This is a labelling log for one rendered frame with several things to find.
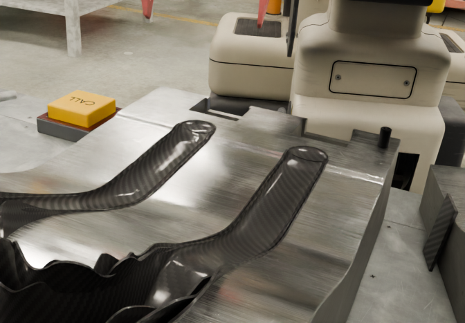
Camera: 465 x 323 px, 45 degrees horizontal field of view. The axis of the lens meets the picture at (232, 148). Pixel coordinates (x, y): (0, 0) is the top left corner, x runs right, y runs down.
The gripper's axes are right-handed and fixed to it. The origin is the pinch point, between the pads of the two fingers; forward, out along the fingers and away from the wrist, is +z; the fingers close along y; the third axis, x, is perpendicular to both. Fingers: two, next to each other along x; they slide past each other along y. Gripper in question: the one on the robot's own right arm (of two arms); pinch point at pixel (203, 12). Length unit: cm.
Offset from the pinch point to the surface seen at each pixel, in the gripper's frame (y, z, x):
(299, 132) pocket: 9.7, 9.2, 7.7
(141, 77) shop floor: -63, -25, 269
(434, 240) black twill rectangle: 22.1, 17.9, 2.7
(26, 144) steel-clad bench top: -21.6, 13.1, 17.6
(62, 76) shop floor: -105, -20, 260
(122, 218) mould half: -2.5, 16.5, -12.7
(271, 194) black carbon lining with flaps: 7.1, 14.8, -3.6
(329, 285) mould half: 10.3, 18.6, -16.8
